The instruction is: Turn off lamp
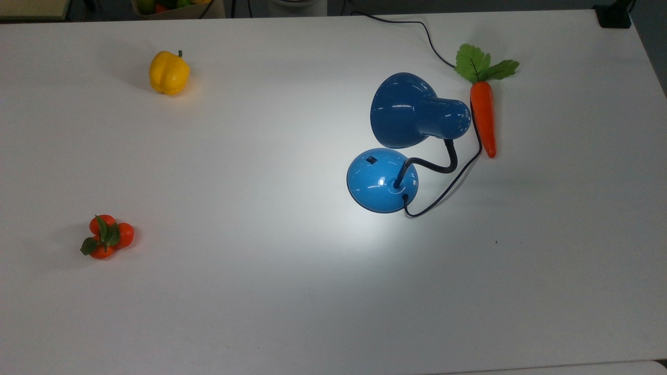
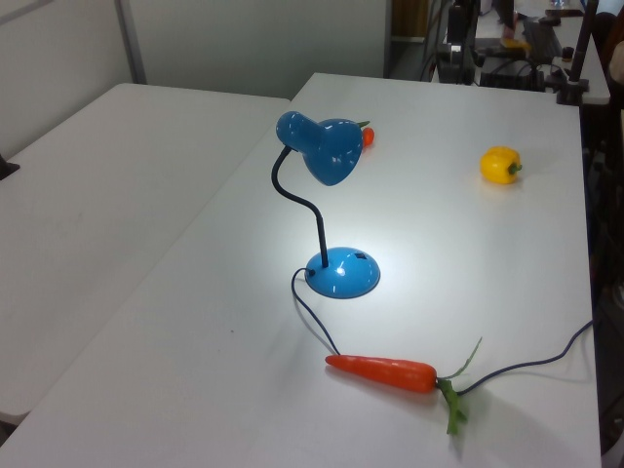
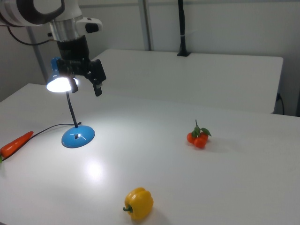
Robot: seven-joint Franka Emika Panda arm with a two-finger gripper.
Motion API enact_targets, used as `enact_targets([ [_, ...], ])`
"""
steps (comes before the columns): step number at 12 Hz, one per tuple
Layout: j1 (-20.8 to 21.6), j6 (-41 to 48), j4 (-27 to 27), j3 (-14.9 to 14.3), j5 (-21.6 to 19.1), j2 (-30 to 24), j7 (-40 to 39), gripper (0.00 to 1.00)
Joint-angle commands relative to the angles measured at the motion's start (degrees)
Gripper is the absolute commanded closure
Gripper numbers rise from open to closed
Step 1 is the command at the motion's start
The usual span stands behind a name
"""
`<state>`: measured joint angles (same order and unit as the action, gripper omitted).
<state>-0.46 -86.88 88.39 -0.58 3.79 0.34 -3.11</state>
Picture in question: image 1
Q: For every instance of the blue desk lamp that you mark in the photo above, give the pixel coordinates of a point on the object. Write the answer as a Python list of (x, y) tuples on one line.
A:
[(406, 109)]

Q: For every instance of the orange toy carrot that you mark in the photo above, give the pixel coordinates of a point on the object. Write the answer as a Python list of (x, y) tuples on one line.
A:
[(483, 114)]

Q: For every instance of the yellow toy bell pepper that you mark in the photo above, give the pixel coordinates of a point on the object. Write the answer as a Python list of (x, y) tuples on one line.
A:
[(168, 74)]

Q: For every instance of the toy tangerine cluster with leaves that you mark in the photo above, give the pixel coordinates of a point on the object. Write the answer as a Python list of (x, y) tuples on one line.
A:
[(124, 235)]

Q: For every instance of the cardboard box of toy fruit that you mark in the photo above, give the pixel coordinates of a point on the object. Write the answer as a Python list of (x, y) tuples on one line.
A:
[(172, 10)]

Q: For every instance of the black table clamp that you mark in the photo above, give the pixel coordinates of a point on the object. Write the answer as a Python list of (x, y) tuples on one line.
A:
[(614, 14)]

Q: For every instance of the beige board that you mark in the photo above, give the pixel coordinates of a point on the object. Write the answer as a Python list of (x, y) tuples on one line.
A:
[(31, 8)]

